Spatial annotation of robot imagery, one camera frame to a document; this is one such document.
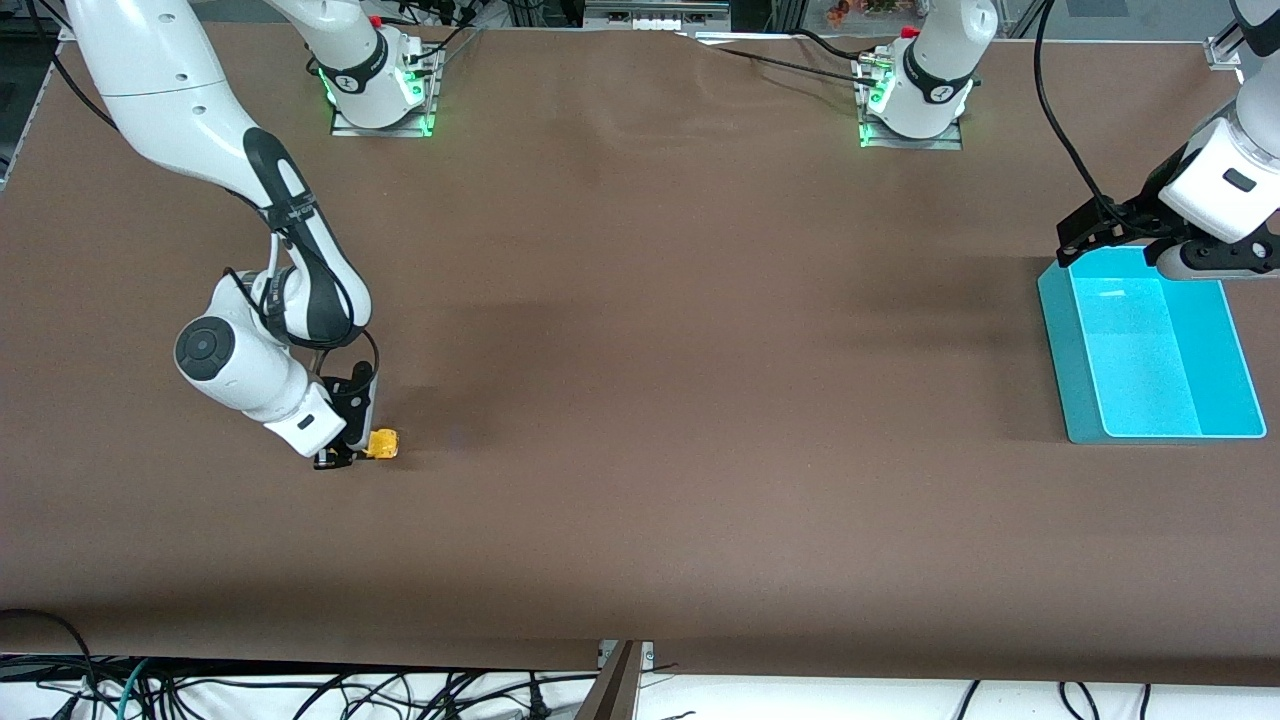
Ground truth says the short black tabletop cable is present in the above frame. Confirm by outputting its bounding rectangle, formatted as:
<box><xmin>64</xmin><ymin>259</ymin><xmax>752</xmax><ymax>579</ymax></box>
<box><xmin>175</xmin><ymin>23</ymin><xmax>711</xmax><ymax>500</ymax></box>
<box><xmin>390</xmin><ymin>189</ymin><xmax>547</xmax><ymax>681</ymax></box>
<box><xmin>795</xmin><ymin>28</ymin><xmax>876</xmax><ymax>61</ymax></box>

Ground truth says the silver table edge bracket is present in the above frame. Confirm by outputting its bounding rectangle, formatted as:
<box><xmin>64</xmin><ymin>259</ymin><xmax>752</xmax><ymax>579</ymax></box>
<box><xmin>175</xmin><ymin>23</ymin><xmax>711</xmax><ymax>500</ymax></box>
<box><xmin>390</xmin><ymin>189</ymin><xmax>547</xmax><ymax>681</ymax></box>
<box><xmin>598</xmin><ymin>640</ymin><xmax>656</xmax><ymax>673</ymax></box>

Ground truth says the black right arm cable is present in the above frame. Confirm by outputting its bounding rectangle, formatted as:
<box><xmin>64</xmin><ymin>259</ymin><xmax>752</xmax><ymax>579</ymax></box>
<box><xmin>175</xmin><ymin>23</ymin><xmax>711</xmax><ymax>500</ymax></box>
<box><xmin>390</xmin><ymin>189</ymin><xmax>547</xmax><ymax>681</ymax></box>
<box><xmin>222</xmin><ymin>200</ymin><xmax>382</xmax><ymax>403</ymax></box>

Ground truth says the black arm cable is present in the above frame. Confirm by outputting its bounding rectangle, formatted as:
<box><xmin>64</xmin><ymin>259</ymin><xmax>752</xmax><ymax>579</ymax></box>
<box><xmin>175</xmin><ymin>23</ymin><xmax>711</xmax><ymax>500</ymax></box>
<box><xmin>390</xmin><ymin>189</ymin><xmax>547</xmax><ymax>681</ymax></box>
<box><xmin>222</xmin><ymin>200</ymin><xmax>382</xmax><ymax>403</ymax></box>
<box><xmin>1031</xmin><ymin>0</ymin><xmax>1139</xmax><ymax>236</ymax></box>

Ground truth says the cyan plastic bin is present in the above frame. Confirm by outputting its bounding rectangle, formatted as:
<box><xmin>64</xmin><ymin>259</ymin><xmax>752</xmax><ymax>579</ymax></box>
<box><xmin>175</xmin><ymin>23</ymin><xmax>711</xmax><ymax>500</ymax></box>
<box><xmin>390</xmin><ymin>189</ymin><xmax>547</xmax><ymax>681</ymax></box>
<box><xmin>1037</xmin><ymin>245</ymin><xmax>1269</xmax><ymax>445</ymax></box>

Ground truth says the grey metal strut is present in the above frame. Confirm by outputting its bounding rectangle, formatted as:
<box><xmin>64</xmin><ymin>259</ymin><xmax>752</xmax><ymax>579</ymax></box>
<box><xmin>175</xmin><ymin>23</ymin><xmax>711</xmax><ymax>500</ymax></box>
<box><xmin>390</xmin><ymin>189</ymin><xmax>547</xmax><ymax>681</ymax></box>
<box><xmin>572</xmin><ymin>642</ymin><xmax>641</xmax><ymax>720</ymax></box>

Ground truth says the white power strip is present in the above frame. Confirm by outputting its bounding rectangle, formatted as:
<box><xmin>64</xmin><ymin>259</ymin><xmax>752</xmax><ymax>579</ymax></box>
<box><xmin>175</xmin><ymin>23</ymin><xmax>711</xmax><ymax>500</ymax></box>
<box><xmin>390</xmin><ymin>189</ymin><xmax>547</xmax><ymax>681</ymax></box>
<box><xmin>583</xmin><ymin>0</ymin><xmax>733</xmax><ymax>31</ymax></box>

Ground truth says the brown table cover sheet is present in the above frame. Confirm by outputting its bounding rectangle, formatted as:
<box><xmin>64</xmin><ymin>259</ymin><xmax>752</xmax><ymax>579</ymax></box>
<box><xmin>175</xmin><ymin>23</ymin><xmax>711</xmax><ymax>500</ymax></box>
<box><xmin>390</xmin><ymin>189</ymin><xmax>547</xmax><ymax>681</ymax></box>
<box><xmin>0</xmin><ymin>18</ymin><xmax>1280</xmax><ymax>689</ymax></box>

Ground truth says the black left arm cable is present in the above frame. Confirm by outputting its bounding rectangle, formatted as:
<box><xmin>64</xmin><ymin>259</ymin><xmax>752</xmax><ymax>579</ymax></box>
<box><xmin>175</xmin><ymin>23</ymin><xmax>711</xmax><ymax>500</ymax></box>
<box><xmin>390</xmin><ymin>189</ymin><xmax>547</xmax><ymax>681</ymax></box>
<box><xmin>1031</xmin><ymin>0</ymin><xmax>1139</xmax><ymax>236</ymax></box>

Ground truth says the long black tabletop cable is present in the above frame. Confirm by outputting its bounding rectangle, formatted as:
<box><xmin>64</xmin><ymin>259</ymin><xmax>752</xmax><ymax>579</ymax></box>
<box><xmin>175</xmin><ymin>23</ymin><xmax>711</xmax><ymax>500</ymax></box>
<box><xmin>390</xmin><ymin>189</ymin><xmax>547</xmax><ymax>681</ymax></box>
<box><xmin>680</xmin><ymin>32</ymin><xmax>881</xmax><ymax>91</ymax></box>

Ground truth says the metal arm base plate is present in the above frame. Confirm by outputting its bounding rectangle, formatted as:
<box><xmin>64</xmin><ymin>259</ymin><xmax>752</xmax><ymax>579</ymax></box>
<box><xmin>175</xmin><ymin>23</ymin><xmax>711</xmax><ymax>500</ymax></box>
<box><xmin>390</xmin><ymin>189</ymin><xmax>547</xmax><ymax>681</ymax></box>
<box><xmin>330</xmin><ymin>45</ymin><xmax>439</xmax><ymax>139</ymax></box>
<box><xmin>857</xmin><ymin>55</ymin><xmax>965</xmax><ymax>152</ymax></box>

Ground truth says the black looped floor cable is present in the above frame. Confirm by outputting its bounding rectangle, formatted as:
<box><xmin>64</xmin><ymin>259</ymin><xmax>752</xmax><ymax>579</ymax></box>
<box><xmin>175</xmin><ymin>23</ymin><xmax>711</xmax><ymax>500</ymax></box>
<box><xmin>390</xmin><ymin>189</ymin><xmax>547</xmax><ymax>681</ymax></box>
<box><xmin>0</xmin><ymin>607</ymin><xmax>98</xmax><ymax>691</ymax></box>

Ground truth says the teal floor cable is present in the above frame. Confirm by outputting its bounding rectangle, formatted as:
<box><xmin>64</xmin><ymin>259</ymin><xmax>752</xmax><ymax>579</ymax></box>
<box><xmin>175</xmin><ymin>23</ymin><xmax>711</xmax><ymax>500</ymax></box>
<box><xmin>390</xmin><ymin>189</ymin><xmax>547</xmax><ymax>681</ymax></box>
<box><xmin>115</xmin><ymin>658</ymin><xmax>153</xmax><ymax>720</ymax></box>

